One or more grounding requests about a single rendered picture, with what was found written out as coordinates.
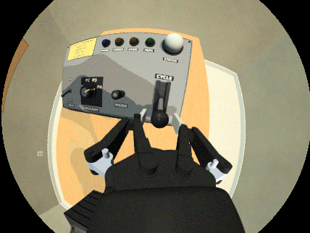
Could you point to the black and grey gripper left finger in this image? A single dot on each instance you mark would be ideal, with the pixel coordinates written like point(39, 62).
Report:
point(101, 155)

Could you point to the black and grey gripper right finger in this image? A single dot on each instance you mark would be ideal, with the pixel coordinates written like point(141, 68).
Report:
point(207, 155)

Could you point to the dark grey control console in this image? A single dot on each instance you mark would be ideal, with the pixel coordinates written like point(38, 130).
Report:
point(130, 66)

